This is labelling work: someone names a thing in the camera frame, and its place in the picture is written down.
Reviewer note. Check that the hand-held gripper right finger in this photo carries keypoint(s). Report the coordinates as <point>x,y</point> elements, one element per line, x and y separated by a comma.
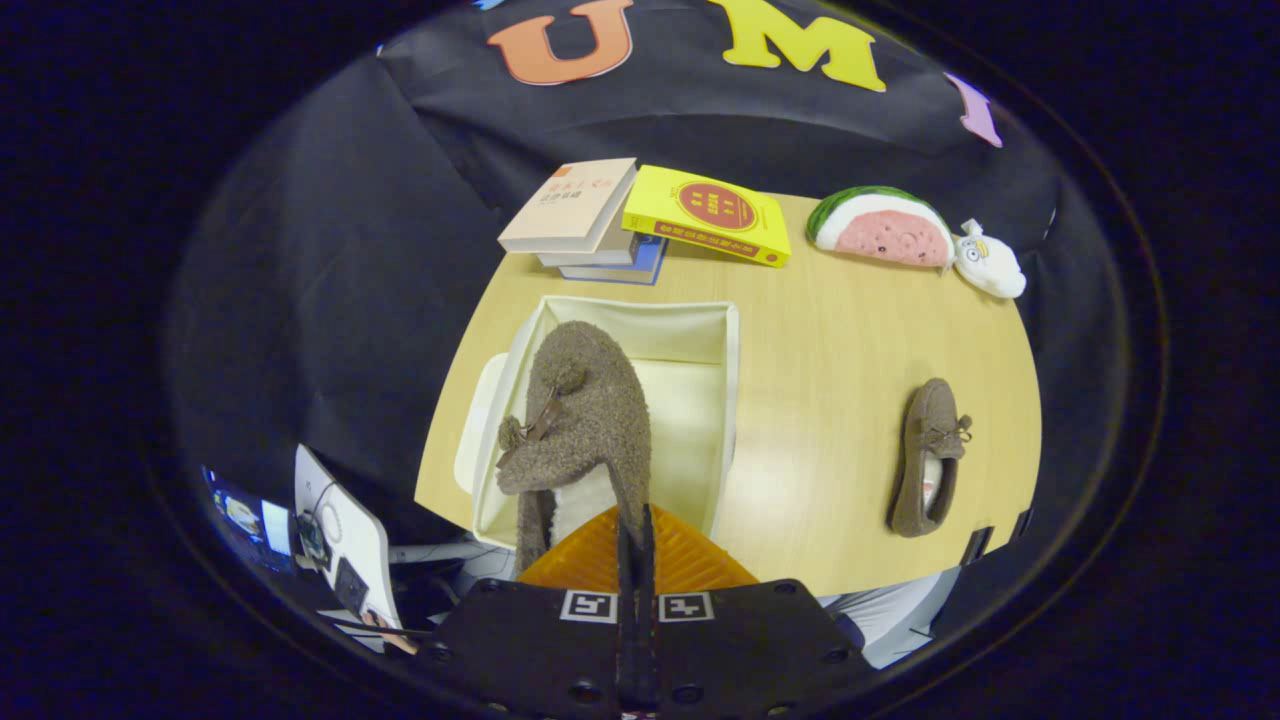
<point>740,650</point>

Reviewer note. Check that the computer screen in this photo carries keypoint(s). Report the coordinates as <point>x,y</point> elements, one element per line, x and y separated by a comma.
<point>245,515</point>

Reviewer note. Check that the white plush toy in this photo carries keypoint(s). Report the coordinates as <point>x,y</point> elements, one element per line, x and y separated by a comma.
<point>990,265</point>

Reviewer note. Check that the black table clamp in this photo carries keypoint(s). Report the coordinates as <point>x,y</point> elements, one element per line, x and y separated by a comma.
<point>1020,522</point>
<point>976,546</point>

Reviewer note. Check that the brown fuzzy shoe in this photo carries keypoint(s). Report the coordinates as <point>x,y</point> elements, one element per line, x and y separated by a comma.
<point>925,450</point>
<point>590,400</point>

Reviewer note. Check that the black backdrop cloth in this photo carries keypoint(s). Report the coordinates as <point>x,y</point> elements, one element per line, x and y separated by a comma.
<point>330,250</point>

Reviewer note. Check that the blue book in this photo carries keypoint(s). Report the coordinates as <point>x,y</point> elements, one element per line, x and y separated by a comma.
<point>632,272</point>

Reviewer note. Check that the white board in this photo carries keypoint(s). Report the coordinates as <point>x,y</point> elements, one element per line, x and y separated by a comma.
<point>350,520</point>

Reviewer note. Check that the watermelon plush toy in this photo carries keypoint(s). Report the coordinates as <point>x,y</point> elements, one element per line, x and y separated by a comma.
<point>880,230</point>

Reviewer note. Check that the person's clothing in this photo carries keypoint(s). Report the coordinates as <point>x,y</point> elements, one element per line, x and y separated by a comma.
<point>900,610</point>

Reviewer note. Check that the beige book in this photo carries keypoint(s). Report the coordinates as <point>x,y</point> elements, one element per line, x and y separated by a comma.
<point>565,205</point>

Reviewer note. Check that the cream fabric storage box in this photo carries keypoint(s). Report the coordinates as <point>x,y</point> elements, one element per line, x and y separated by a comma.
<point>690,400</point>

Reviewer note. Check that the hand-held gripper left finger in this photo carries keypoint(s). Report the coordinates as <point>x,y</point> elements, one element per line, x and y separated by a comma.
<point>540,650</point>

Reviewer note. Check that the yellow book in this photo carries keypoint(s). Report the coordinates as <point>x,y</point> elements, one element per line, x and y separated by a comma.
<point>700,215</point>

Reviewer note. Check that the white book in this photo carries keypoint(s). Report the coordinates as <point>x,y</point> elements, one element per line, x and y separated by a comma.
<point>602,256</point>

